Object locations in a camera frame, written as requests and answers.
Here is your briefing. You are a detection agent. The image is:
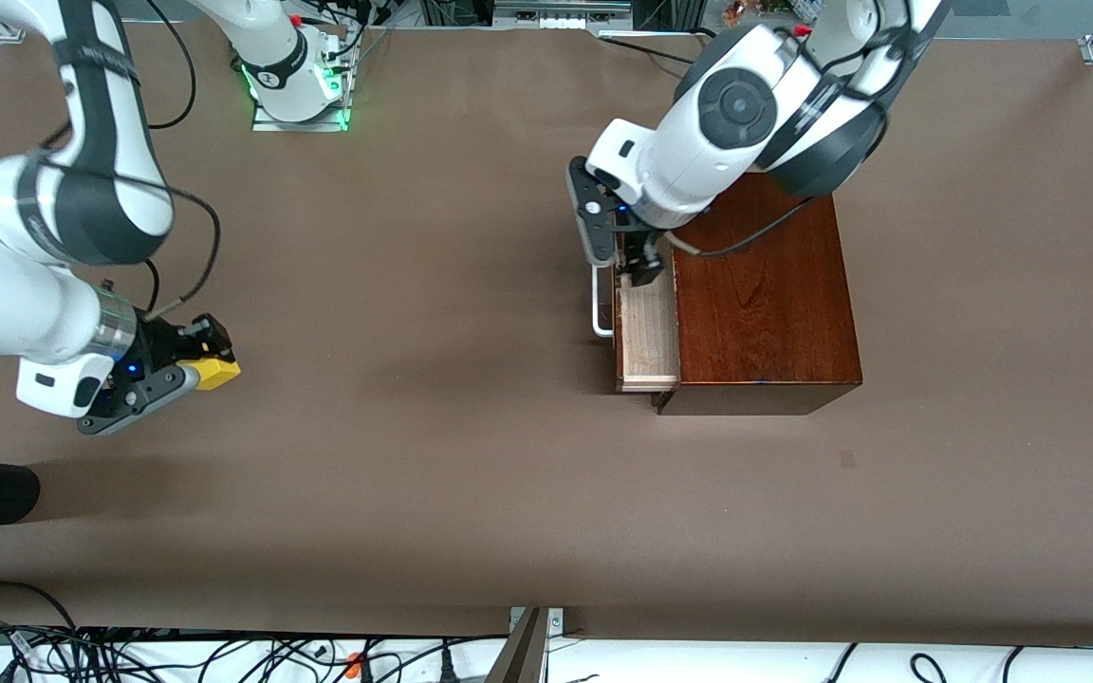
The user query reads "yellow cube block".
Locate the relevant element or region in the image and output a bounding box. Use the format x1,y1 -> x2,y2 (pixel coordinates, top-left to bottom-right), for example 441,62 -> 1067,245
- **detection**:
176,357 -> 242,393

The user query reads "wooden drawer with white handle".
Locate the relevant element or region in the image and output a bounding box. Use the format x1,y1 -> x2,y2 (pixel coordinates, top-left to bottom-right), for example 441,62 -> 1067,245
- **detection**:
592,256 -> 682,394

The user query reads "dark brown wooden cabinet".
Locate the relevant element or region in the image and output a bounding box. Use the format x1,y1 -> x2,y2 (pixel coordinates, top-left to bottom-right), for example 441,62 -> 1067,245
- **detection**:
653,173 -> 863,416

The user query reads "grey power strip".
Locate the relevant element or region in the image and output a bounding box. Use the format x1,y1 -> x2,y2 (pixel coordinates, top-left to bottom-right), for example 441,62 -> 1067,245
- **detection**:
492,0 -> 633,29

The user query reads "dark grey slanted beam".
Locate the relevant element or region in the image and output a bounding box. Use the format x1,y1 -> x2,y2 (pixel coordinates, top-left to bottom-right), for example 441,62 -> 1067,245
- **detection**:
485,607 -> 549,683

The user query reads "long black table cable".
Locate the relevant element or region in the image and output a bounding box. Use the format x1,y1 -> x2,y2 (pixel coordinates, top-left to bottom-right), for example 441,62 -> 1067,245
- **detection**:
599,36 -> 699,67

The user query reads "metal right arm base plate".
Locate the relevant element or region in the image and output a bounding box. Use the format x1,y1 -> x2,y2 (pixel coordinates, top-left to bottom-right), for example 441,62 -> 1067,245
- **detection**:
252,57 -> 353,132

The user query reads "black arched cable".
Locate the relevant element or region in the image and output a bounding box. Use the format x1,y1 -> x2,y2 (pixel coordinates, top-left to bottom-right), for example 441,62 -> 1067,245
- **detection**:
0,581 -> 81,635

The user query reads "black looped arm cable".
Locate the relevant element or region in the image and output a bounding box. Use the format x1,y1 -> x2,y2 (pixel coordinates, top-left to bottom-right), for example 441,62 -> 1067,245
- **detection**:
143,0 -> 198,130

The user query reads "small metal edge bracket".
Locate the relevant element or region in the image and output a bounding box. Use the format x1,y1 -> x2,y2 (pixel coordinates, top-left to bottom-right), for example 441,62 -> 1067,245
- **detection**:
509,607 -> 566,638

